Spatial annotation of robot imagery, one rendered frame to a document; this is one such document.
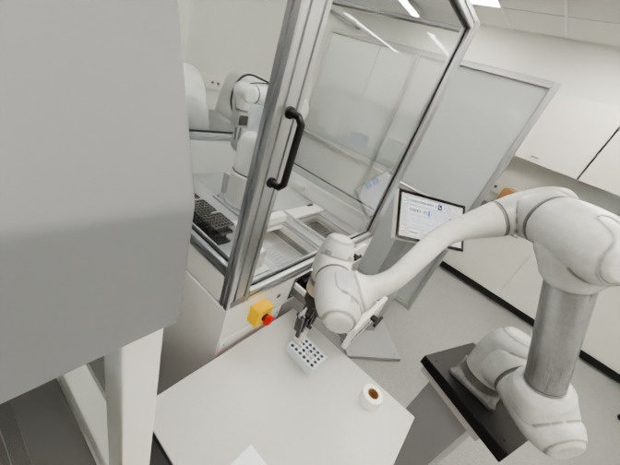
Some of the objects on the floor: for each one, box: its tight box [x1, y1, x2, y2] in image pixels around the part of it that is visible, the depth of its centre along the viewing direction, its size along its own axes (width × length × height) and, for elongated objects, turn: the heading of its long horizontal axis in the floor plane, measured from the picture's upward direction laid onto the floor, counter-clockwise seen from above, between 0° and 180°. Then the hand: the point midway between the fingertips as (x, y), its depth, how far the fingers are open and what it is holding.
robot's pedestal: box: [393, 366, 480, 465], centre depth 133 cm, size 30×30×76 cm
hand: (300, 334), depth 100 cm, fingers closed, pressing on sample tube
